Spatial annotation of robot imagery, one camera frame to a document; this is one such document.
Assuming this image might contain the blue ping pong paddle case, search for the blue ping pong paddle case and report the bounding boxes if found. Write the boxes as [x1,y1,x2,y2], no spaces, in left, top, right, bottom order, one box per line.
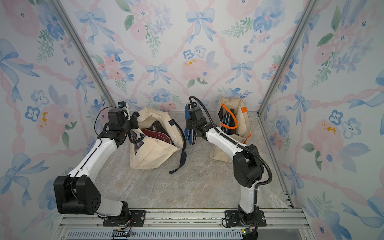
[185,104,197,145]

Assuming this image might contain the cream canvas bag orange handles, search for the cream canvas bag orange handles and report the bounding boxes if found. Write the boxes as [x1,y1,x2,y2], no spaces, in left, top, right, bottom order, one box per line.
[218,97,252,144]

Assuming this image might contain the cream canvas bag navy handles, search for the cream canvas bag navy handles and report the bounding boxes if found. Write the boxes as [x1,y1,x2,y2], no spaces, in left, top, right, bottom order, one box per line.
[129,108,187,174]

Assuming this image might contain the maroon ping pong paddle case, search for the maroon ping pong paddle case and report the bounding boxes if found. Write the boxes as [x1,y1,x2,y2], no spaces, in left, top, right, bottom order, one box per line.
[142,121,173,145]

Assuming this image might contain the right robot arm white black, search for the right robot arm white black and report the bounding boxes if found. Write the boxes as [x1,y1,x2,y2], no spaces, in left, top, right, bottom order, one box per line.
[187,102,272,218]

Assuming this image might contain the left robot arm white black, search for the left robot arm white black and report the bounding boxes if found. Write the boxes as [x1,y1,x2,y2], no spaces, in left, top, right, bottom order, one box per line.
[54,108,139,222]

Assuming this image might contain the dark items in orange bag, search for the dark items in orange bag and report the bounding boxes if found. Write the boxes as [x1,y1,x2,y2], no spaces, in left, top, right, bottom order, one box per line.
[218,107,236,135]

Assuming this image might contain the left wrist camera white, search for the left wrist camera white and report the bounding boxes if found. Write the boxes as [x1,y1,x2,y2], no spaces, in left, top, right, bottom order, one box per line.
[118,101,131,120]

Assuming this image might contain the black corrugated cable conduit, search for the black corrugated cable conduit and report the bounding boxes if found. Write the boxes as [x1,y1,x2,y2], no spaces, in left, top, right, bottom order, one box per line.
[188,95,273,240]

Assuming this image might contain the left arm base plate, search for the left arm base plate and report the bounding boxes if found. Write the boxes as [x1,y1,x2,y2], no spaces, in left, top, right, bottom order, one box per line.
[103,210,147,227]

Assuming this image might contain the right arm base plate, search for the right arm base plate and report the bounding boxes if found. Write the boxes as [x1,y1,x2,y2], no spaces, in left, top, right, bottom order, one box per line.
[223,209,267,228]

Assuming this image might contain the aluminium front rail frame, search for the aluminium front rail frame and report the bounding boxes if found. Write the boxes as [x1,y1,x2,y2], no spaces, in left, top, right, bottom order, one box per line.
[53,209,315,240]

